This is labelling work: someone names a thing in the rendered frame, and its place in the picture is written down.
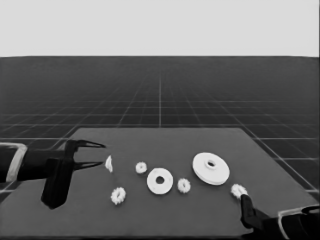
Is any large thick white disc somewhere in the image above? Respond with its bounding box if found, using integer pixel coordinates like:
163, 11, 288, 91
192, 152, 231, 186

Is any white round carrier with pins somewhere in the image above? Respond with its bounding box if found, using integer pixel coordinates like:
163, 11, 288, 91
146, 167, 174, 196

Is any small white toothed gear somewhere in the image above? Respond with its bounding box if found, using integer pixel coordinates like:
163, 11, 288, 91
110, 186, 127, 206
230, 183, 248, 200
135, 161, 148, 175
177, 178, 192, 194

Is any small thin white T-shaped piece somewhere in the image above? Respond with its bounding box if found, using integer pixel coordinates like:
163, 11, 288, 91
105, 154, 114, 174

